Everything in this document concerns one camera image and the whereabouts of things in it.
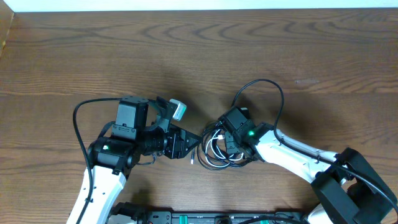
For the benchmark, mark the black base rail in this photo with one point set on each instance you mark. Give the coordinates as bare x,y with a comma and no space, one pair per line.
217,217

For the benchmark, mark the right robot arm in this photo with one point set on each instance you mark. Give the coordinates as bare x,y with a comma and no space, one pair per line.
347,186

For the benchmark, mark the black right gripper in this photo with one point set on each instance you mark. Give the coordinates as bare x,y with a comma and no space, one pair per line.
230,147

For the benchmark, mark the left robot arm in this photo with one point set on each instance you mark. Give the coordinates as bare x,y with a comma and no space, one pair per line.
142,128

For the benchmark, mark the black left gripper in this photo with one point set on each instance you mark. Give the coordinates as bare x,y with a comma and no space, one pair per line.
178,145

